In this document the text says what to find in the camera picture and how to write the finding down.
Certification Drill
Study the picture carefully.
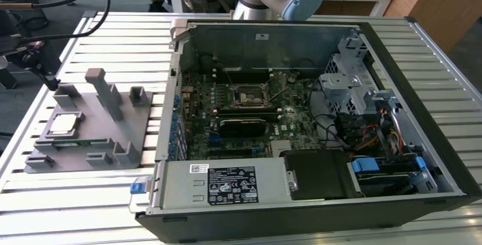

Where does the CPU socket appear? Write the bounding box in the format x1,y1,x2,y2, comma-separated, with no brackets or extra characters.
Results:
231,83,271,109

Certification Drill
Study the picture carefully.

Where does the orange yellow wire bundle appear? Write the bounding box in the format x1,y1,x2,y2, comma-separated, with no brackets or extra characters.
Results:
387,128,403,155

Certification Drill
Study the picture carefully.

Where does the black expansion slot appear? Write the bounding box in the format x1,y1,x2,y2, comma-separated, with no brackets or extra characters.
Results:
207,148,261,157

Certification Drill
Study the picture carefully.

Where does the grey plastic parts rack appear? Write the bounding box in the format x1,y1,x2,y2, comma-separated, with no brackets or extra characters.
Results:
23,68,155,174

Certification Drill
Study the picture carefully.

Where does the blue disk carrier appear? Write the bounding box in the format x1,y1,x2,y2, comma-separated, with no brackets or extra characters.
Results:
350,156,379,176

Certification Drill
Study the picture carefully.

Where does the green RAM stick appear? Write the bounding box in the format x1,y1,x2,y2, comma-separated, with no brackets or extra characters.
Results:
51,139,95,147

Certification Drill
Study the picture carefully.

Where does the white wrist camera black face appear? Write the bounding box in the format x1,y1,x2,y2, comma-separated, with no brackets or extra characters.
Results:
0,32,22,58

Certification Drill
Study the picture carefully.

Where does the silver CPU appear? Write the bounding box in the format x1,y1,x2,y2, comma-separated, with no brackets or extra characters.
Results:
50,114,79,134

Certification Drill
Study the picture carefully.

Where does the silver power supply black label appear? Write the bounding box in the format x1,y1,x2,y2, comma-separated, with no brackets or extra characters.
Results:
148,157,298,215

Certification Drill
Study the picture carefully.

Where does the black graphics card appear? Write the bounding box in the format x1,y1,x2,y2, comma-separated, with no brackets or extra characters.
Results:
218,118,267,138

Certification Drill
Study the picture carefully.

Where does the silver chipset heatsink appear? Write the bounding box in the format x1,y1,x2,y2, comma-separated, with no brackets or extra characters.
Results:
270,140,293,155

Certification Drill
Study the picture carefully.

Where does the black mesh waste basket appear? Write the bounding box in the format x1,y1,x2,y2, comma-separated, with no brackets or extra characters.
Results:
20,7,50,31

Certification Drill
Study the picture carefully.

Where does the black open PC case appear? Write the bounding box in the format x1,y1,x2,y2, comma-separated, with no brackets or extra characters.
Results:
134,18,482,244

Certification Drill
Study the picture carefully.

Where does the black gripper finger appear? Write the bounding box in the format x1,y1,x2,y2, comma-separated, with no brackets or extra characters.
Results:
36,41,62,92

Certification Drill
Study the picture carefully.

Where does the wooden cabinet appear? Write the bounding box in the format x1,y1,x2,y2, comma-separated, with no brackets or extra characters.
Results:
383,0,482,54

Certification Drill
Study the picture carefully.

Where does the green motherboard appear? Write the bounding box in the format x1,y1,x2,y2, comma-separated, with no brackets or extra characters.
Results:
176,68,329,161

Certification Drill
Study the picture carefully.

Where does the silver drive cage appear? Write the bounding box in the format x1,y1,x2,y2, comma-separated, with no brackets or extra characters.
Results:
318,37,378,116

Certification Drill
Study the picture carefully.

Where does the black RAM slot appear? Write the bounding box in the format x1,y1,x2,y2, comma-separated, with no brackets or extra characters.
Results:
216,113,282,121
216,107,282,115
214,74,275,84
212,68,274,77

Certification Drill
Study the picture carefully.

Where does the black connector block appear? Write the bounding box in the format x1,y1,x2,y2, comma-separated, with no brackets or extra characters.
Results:
337,113,365,141

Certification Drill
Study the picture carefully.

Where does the black plastic shroud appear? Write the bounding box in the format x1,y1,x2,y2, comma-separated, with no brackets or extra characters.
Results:
282,148,365,201

